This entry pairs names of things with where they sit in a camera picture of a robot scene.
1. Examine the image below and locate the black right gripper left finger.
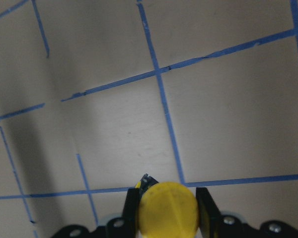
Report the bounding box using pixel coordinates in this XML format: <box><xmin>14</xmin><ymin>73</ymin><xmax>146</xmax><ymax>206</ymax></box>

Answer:
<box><xmin>122</xmin><ymin>188</ymin><xmax>140</xmax><ymax>238</ymax></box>

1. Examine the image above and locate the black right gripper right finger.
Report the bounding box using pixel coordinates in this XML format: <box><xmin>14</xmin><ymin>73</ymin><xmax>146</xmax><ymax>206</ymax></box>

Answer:
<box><xmin>196</xmin><ymin>187</ymin><xmax>222</xmax><ymax>238</ymax></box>

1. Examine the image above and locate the yellow push button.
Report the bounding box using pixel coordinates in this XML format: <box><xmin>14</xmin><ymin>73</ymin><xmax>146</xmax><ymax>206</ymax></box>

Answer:
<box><xmin>135</xmin><ymin>174</ymin><xmax>199</xmax><ymax>238</ymax></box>

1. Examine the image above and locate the brown paper table cover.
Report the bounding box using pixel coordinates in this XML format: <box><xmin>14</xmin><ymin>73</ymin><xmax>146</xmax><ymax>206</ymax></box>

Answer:
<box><xmin>0</xmin><ymin>0</ymin><xmax>298</xmax><ymax>238</ymax></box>

